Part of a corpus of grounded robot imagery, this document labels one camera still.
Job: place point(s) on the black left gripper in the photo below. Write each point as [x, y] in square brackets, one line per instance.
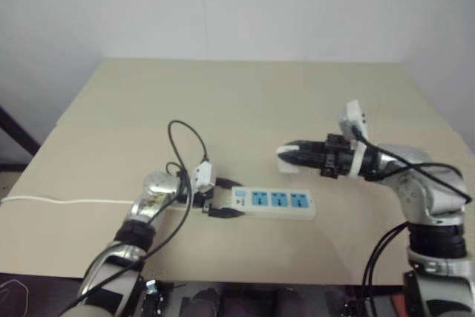
[202, 200]

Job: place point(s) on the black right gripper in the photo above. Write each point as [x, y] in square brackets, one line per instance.
[334, 157]

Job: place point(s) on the white charger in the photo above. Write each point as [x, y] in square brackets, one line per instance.
[288, 168]

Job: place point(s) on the white power strip blue sockets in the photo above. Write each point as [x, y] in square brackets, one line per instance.
[274, 201]

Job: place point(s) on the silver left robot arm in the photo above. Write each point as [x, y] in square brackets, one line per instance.
[159, 185]

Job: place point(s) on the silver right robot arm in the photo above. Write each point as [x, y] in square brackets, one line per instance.
[438, 191]

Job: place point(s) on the dark rounded shape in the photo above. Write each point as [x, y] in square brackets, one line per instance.
[206, 302]

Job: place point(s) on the dark slanted bar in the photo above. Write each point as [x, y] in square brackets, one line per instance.
[18, 135]

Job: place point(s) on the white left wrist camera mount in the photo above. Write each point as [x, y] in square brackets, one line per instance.
[203, 175]

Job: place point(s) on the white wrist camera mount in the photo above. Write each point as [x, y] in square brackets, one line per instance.
[203, 175]
[354, 118]

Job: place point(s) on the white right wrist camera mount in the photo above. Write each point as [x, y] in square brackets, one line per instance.
[354, 118]

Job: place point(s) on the small metal bracket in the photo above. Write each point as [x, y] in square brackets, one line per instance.
[151, 287]

